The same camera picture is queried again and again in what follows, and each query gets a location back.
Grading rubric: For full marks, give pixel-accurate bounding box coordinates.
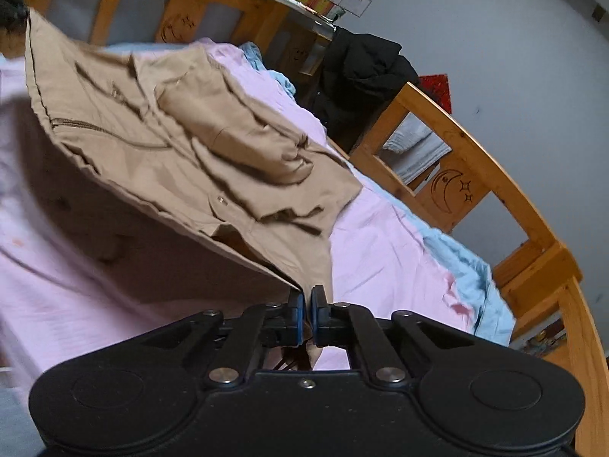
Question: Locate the colourful printed box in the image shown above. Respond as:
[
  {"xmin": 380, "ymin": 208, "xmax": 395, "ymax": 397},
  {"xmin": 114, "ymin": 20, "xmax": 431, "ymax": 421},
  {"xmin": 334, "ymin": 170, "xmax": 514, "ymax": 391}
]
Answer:
[{"xmin": 511, "ymin": 305, "xmax": 569, "ymax": 358}]

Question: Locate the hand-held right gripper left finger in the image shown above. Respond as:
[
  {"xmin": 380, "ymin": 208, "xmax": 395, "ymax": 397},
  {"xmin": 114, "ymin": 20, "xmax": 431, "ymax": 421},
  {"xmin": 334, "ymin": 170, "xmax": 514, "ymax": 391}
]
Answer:
[{"xmin": 138, "ymin": 290, "xmax": 305, "ymax": 388}]

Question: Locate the khaki zip jacket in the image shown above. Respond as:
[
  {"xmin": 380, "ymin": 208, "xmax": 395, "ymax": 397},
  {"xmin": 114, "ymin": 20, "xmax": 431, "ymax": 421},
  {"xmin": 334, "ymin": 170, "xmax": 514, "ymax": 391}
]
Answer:
[{"xmin": 0, "ymin": 7, "xmax": 365, "ymax": 372}]

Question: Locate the grey white crinkled cloth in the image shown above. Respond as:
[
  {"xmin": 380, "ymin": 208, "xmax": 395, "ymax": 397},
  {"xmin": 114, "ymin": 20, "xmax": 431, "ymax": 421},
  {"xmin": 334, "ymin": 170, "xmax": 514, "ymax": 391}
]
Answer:
[{"xmin": 381, "ymin": 114, "xmax": 453, "ymax": 186}]

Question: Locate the light blue blanket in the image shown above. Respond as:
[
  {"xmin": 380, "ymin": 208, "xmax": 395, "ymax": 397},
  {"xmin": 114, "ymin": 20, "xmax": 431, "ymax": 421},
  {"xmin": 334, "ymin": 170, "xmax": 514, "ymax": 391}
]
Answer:
[{"xmin": 238, "ymin": 42, "xmax": 517, "ymax": 348}]

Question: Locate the black jacket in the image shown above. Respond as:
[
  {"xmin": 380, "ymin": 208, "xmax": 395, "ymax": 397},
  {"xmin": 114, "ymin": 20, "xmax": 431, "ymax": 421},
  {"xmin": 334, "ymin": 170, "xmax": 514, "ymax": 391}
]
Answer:
[{"xmin": 307, "ymin": 26, "xmax": 422, "ymax": 150}]

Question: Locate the red wall paper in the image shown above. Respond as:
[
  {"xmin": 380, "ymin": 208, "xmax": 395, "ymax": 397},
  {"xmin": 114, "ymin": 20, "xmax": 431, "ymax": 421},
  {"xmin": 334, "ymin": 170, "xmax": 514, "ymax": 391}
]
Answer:
[{"xmin": 419, "ymin": 74, "xmax": 455, "ymax": 115}]

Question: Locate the wooden bed frame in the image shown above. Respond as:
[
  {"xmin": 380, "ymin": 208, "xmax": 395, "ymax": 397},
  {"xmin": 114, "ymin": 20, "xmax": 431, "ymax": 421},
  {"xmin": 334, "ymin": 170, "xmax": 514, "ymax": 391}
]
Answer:
[{"xmin": 7, "ymin": 0, "xmax": 609, "ymax": 457}]

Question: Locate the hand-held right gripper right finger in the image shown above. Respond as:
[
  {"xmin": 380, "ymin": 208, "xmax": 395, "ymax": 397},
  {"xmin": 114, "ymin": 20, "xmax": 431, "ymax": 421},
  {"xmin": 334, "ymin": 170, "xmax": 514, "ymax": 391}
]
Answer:
[{"xmin": 310, "ymin": 286, "xmax": 477, "ymax": 388}]

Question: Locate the pink bed sheet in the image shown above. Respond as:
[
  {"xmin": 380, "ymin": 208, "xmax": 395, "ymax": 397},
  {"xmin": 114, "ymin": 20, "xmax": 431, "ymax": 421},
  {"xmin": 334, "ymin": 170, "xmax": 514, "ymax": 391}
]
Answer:
[{"xmin": 0, "ymin": 38, "xmax": 477, "ymax": 410}]

